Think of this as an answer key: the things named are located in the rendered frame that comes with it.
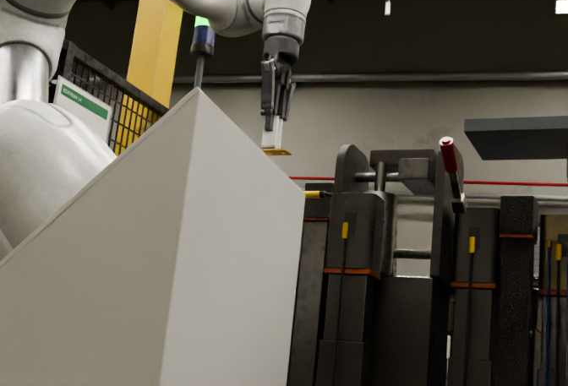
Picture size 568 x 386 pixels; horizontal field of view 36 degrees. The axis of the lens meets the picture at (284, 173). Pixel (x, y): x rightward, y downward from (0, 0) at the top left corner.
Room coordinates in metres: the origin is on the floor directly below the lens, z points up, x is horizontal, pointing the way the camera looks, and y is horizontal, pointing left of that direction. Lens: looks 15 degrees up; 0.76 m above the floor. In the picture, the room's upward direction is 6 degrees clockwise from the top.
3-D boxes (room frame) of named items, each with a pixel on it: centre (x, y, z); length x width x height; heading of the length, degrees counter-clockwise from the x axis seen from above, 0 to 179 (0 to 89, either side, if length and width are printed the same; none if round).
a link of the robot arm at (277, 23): (1.71, 0.03, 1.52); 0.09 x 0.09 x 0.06
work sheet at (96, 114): (2.04, 0.51, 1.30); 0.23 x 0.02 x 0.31; 155
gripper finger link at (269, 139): (1.70, 0.04, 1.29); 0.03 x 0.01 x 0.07; 65
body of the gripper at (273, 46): (1.71, 0.03, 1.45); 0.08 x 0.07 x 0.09; 155
